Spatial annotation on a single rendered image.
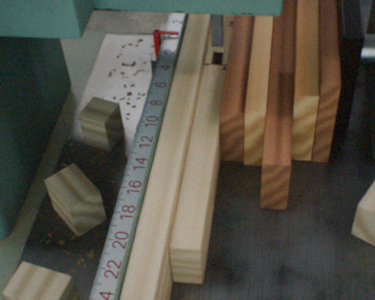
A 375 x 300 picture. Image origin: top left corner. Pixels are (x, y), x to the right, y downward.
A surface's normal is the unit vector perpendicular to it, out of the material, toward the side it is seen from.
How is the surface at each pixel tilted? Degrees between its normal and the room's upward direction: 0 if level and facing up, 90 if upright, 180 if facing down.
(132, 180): 0
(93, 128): 90
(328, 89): 90
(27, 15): 90
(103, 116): 0
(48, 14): 90
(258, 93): 0
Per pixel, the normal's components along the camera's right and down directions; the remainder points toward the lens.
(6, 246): -0.06, -0.69
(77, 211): 0.62, 0.54
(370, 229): -0.60, 0.60
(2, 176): 0.99, 0.07
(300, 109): -0.14, 0.72
